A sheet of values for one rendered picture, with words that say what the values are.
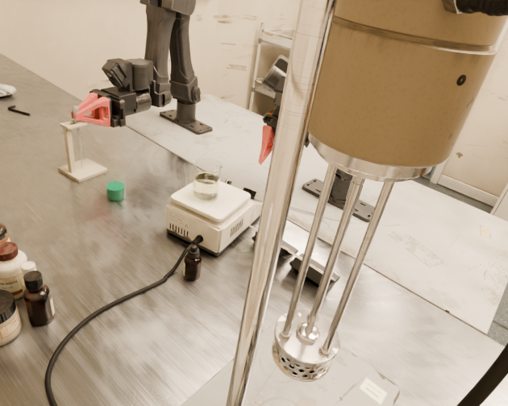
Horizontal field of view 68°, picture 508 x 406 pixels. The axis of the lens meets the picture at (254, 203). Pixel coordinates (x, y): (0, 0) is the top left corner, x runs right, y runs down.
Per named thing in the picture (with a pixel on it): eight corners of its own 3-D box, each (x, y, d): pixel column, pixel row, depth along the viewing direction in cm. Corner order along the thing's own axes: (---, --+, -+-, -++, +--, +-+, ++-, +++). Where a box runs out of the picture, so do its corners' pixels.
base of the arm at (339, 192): (378, 195, 86) (390, 186, 91) (306, 161, 96) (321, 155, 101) (368, 223, 91) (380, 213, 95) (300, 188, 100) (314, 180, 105)
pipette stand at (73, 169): (87, 160, 97) (81, 112, 90) (107, 171, 94) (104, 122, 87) (57, 170, 91) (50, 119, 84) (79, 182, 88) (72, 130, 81)
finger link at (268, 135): (276, 163, 76) (297, 126, 78) (247, 151, 79) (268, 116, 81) (282, 178, 82) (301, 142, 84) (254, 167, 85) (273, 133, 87)
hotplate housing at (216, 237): (218, 193, 92) (222, 164, 88) (266, 214, 88) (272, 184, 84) (156, 238, 75) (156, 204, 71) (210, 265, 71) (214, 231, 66)
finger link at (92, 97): (84, 106, 81) (119, 98, 88) (63, 97, 84) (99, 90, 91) (87, 136, 84) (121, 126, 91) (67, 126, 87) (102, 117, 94)
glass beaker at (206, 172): (216, 190, 77) (219, 154, 73) (221, 205, 73) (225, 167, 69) (186, 190, 76) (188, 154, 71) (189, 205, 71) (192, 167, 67)
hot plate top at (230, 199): (204, 177, 82) (205, 174, 82) (252, 197, 78) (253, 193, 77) (168, 200, 73) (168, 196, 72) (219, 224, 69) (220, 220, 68)
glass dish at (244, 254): (243, 271, 70) (243, 263, 69) (231, 253, 74) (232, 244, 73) (268, 266, 73) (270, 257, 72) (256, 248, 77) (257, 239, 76)
